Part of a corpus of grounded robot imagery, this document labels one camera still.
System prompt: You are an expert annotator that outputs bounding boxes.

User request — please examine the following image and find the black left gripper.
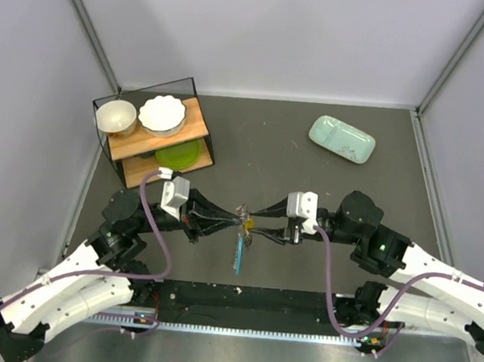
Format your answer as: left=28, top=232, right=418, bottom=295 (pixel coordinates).
left=133, top=183, right=245, bottom=248

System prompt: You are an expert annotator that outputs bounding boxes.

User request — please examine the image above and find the yellow key tag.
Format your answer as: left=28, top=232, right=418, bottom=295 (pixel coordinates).
left=243, top=218, right=255, bottom=230

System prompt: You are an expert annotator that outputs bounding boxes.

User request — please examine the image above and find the metal key organizer blue handle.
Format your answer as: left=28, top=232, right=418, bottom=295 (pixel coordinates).
left=232, top=227, right=252, bottom=276

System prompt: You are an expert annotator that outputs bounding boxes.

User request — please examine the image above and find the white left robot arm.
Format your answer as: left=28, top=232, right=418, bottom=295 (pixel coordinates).
left=0, top=178, right=241, bottom=362

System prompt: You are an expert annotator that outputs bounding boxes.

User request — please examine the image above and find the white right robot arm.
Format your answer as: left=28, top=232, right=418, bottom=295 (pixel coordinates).
left=253, top=191, right=484, bottom=356

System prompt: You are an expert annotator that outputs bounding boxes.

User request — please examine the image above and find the green plate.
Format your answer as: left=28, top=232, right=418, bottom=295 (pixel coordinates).
left=155, top=139, right=202, bottom=170

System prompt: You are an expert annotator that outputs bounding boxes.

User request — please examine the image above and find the light green rectangular tray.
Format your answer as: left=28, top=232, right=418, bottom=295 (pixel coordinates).
left=308, top=116, right=376, bottom=165

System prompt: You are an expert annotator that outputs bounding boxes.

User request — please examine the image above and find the white scalloped bowl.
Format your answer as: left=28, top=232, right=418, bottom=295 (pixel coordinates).
left=138, top=95, right=188, bottom=138

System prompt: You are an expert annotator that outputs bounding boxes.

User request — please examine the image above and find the beige ceramic bowl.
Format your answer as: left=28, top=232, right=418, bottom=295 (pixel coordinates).
left=95, top=100, right=138, bottom=138

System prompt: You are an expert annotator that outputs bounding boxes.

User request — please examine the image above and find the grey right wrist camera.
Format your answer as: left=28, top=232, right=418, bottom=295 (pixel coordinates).
left=286, top=192, right=318, bottom=235

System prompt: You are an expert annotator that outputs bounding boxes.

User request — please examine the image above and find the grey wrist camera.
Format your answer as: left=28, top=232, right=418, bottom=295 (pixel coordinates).
left=286, top=192, right=318, bottom=235
left=160, top=176, right=190, bottom=220

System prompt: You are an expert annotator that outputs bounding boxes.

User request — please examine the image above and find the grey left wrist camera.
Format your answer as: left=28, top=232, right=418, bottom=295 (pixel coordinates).
left=160, top=176, right=190, bottom=220

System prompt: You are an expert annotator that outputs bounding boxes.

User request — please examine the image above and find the black wire wooden shelf rack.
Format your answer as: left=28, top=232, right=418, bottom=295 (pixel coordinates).
left=92, top=77, right=215, bottom=188

